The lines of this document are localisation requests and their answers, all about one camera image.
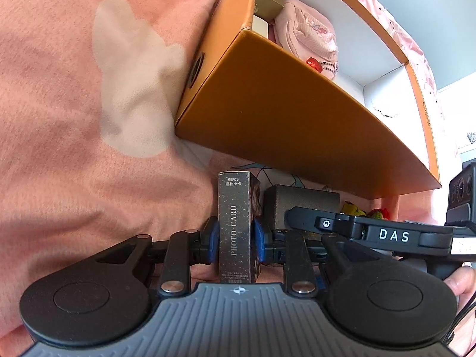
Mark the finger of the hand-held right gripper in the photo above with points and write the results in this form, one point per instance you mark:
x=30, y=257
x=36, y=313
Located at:
x=316, y=221

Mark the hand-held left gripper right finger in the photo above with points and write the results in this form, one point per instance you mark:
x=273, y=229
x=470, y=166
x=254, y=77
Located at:
x=259, y=241

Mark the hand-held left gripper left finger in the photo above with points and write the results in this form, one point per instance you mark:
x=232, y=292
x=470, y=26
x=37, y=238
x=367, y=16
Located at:
x=214, y=241

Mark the black speckled card box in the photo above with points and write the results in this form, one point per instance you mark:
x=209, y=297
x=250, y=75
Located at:
x=236, y=227

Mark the orange cardboard box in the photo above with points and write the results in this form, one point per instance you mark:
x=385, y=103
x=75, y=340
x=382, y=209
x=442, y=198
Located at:
x=297, y=119

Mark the pink fabric pouch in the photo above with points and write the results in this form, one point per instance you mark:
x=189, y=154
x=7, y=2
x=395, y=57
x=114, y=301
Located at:
x=308, y=29

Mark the long white box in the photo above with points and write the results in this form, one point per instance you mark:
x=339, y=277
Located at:
x=260, y=26

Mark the person's right hand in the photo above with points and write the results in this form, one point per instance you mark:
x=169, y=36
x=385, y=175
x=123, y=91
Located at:
x=465, y=279

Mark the dark grey box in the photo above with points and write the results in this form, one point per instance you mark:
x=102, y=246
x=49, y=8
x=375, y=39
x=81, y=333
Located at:
x=301, y=204

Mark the colourful plush toy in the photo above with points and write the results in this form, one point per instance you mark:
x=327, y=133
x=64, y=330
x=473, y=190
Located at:
x=353, y=209

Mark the pink printed blanket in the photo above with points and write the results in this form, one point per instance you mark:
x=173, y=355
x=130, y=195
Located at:
x=55, y=119

